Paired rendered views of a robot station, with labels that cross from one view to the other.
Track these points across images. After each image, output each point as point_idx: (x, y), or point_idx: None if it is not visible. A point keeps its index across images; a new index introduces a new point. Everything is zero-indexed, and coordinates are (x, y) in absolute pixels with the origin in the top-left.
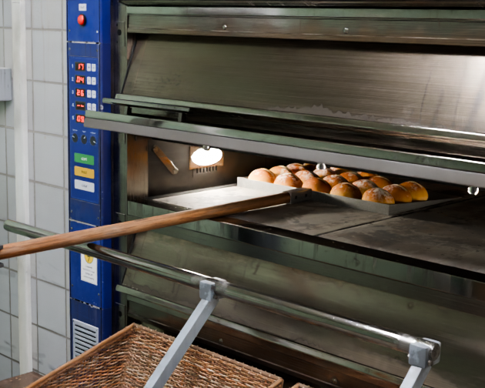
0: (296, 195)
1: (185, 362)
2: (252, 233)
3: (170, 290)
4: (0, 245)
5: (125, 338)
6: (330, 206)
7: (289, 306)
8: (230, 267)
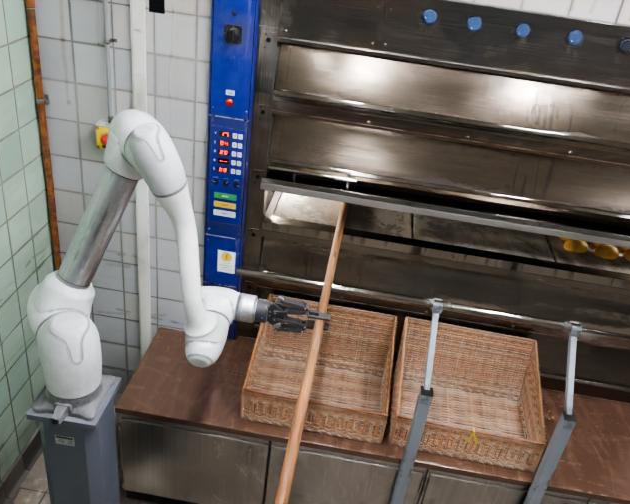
0: None
1: None
2: (377, 242)
3: (303, 274)
4: (329, 314)
5: None
6: None
7: (496, 314)
8: (351, 258)
